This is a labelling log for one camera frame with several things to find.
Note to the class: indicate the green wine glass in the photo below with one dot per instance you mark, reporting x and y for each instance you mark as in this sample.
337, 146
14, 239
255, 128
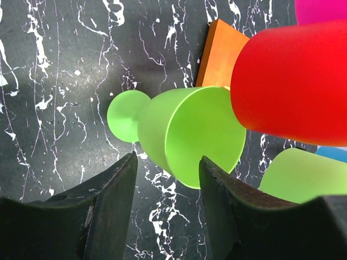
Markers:
179, 127
298, 176

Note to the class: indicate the green wine glass front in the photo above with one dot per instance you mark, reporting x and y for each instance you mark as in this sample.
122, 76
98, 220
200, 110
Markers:
298, 176

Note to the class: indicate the pink plastic wine glass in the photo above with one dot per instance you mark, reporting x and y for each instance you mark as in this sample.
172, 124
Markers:
314, 11

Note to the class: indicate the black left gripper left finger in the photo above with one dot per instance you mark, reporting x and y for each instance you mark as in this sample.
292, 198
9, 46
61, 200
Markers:
89, 221

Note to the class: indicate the blue plastic wine glass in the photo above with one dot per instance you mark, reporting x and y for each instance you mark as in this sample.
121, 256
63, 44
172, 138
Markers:
336, 153

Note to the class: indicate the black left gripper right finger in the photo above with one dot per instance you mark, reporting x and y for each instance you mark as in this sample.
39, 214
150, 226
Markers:
245, 223

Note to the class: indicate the orange wooden rack base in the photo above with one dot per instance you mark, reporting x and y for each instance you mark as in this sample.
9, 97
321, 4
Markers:
222, 47

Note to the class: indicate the red plastic wine glass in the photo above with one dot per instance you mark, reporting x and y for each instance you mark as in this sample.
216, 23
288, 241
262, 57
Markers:
291, 82

